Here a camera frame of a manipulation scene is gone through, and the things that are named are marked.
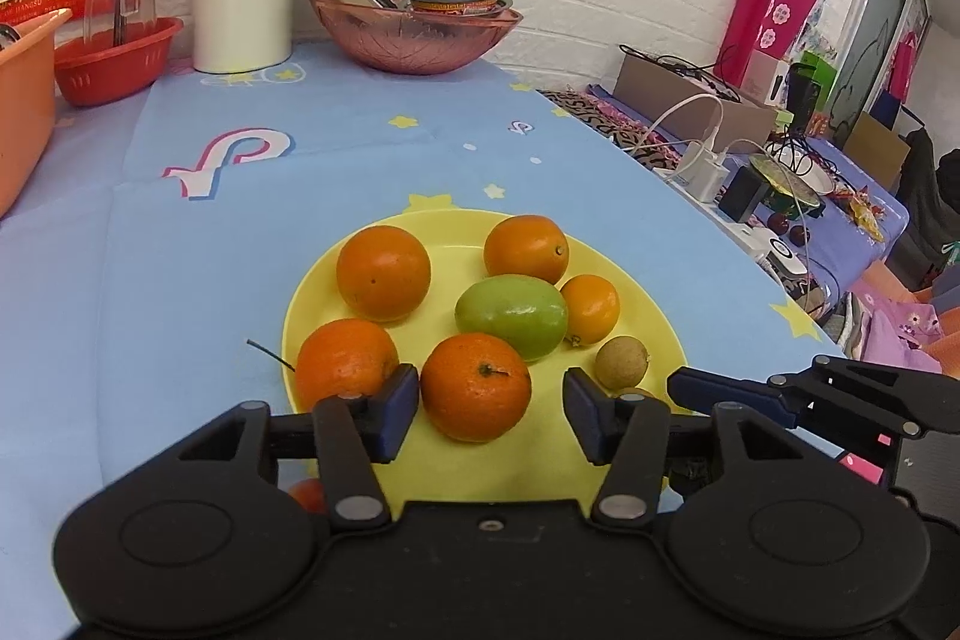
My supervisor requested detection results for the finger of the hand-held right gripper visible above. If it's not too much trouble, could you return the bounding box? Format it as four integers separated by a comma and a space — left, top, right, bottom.
667, 355, 942, 440

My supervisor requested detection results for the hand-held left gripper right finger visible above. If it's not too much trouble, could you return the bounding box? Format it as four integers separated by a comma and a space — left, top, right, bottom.
564, 368, 807, 527

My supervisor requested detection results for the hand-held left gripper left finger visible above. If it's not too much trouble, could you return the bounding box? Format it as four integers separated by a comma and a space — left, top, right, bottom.
180, 364, 419, 531

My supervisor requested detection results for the large orange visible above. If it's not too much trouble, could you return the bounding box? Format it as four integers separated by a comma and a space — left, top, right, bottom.
295, 318, 400, 414
335, 225, 432, 322
483, 215, 570, 286

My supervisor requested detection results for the tangerine with stem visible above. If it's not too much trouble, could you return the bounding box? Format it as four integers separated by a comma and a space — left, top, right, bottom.
420, 333, 533, 444

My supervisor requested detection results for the large green mango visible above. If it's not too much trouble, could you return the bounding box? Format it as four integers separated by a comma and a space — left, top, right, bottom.
454, 275, 569, 362

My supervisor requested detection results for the yellow plate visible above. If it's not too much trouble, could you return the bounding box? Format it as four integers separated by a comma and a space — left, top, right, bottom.
281, 209, 689, 506

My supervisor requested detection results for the dark fruit stem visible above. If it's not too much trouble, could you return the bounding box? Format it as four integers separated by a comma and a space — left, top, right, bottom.
246, 338, 297, 372

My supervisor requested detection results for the white power strip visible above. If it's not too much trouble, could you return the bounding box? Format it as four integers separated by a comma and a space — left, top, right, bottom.
720, 201, 811, 277

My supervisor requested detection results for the black power adapter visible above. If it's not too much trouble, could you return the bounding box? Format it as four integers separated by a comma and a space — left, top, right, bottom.
718, 166, 773, 223

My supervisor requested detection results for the round green tin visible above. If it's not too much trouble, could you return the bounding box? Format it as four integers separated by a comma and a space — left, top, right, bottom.
750, 154, 826, 217

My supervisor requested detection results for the white charger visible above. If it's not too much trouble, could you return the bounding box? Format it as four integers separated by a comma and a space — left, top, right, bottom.
677, 149, 732, 202

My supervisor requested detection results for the blue printed tablecloth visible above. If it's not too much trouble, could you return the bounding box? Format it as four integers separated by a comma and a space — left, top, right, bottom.
0, 36, 848, 536

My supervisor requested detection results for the purple printed cloth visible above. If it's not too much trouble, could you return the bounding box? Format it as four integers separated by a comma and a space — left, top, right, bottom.
585, 81, 912, 341

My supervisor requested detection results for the dark jacket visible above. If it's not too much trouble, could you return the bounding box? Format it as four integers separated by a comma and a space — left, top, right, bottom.
892, 126, 960, 289

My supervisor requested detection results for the brown cardboard box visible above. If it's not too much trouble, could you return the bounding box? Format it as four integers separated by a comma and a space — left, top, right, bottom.
613, 47, 781, 155

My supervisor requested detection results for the pink box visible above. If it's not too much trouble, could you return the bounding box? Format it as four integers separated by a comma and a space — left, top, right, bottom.
742, 50, 790, 107

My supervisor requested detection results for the green bag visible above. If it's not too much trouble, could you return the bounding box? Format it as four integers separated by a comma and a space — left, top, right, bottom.
799, 51, 837, 109

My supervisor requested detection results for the pink glass bowl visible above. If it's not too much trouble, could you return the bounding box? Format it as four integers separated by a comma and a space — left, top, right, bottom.
306, 0, 524, 75

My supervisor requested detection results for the pink gift bag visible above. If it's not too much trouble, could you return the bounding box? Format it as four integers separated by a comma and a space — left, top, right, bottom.
716, 0, 820, 86

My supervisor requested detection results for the red plastic basket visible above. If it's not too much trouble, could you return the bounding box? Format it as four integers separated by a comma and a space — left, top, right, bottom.
54, 16, 185, 107

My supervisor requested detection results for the orange plastic basket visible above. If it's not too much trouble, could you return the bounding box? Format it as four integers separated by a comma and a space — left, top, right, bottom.
0, 8, 74, 220

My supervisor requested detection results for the white cable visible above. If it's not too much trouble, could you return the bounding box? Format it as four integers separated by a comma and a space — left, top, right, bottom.
649, 92, 725, 161

